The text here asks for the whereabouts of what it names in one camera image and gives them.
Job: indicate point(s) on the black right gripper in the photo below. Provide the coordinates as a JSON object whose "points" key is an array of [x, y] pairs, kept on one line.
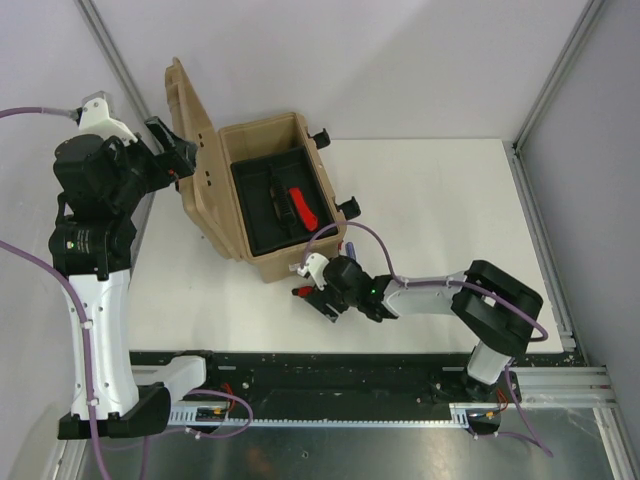
{"points": [[320, 302]]}

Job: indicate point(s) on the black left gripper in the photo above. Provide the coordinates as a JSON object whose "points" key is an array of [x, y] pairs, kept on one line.
{"points": [[178, 159]]}

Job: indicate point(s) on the tan plastic tool box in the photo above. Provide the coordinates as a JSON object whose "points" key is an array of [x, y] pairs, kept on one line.
{"points": [[209, 197]]}

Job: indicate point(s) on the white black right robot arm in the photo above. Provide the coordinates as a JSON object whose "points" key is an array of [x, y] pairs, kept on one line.
{"points": [[501, 311]]}

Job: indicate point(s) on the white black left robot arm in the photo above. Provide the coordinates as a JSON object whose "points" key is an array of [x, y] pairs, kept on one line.
{"points": [[91, 252]]}

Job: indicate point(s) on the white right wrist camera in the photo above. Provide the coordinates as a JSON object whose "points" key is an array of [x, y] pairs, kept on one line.
{"points": [[313, 267]]}

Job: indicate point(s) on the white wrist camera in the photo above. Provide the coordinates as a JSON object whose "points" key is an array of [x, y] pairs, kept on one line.
{"points": [[313, 267], [97, 118]]}

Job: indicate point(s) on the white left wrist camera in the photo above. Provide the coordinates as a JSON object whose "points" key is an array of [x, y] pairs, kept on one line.
{"points": [[97, 118]]}

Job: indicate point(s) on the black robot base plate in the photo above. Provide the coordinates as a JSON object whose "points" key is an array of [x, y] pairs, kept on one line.
{"points": [[438, 376]]}

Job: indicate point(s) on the left aluminium frame post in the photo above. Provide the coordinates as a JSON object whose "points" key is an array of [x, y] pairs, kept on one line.
{"points": [[118, 67]]}

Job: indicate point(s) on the aluminium frame post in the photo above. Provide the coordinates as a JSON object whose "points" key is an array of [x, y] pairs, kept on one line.
{"points": [[569, 54], [118, 67]]}

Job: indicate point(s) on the grey slotted cable duct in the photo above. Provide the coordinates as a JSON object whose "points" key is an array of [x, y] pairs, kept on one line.
{"points": [[196, 415]]}

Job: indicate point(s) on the aluminium frame rail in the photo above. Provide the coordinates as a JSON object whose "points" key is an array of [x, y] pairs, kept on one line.
{"points": [[564, 387]]}

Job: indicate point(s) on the right aluminium frame post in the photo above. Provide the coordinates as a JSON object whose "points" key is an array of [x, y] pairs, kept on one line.
{"points": [[569, 54]]}

